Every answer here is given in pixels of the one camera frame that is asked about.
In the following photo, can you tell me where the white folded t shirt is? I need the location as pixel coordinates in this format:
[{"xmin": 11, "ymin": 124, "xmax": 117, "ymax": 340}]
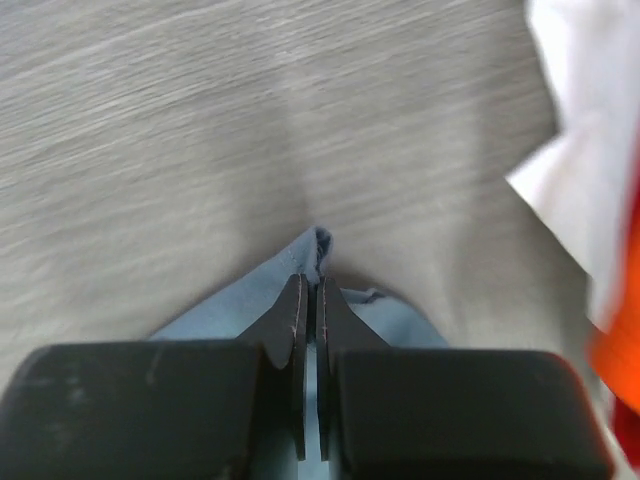
[{"xmin": 507, "ymin": 1, "xmax": 639, "ymax": 330}]

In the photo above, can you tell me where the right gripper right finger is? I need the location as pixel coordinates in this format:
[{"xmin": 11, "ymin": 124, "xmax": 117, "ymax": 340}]
[{"xmin": 315, "ymin": 277, "xmax": 390, "ymax": 461}]

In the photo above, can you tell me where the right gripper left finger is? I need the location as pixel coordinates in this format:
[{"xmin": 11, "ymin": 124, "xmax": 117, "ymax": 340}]
[{"xmin": 242, "ymin": 274, "xmax": 307, "ymax": 460}]

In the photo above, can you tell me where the blue-grey t shirt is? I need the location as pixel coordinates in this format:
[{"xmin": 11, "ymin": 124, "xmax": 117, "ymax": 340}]
[{"xmin": 148, "ymin": 225, "xmax": 451, "ymax": 480}]

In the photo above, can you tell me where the orange folded t shirt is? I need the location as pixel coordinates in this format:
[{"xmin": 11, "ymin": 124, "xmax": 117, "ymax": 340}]
[{"xmin": 591, "ymin": 190, "xmax": 639, "ymax": 413}]

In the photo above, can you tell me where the pink folded t shirt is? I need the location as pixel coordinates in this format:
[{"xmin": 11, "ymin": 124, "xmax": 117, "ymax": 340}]
[{"xmin": 612, "ymin": 398, "xmax": 640, "ymax": 471}]

